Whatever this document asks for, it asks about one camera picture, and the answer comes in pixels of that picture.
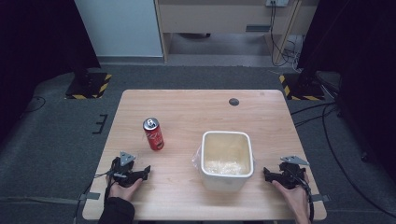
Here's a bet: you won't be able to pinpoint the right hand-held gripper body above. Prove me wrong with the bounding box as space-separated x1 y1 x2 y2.
276 155 310 190

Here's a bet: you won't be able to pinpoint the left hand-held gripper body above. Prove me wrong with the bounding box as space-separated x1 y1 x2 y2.
107 151 145 189

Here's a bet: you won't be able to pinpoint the red soda can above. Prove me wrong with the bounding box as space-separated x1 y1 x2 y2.
142 117 165 152

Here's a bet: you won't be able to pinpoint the white plastic bin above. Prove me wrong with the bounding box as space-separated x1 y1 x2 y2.
200 130 255 192

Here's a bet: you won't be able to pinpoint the person's left hand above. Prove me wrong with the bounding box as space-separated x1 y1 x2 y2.
106 175 144 203

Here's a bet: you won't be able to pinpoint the person's right hand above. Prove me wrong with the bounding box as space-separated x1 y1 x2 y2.
272 173 313 219

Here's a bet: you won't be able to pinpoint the clear plastic bag liner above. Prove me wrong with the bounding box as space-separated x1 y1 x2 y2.
191 145 257 173

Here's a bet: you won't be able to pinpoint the black stand base striped edge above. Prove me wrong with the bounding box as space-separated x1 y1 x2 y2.
64 72 113 100
278 72 326 102

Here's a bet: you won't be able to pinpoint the black curtain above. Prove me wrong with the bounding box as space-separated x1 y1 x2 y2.
297 0 396 181
0 0 102 138

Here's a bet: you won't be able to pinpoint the right hand-held gripper cable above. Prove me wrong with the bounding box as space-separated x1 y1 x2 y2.
292 174 316 224

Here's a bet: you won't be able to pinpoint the hand-held gripper cable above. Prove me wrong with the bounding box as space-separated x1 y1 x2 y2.
292 174 316 224
73 169 117 224

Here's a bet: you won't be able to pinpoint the left hand-held gripper cable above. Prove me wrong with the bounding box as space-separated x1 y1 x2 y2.
73 169 117 224

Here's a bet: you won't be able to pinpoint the grey strap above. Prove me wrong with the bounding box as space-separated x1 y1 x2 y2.
310 193 331 203
78 191 102 202

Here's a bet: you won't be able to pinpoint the long black floor cable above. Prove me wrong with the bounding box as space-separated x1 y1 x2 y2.
321 104 396 218

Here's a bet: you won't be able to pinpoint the thin black looped cable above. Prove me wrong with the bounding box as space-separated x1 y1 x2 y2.
21 95 47 117

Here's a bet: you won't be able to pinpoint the black cabinet cables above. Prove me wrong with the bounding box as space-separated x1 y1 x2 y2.
269 1 303 67

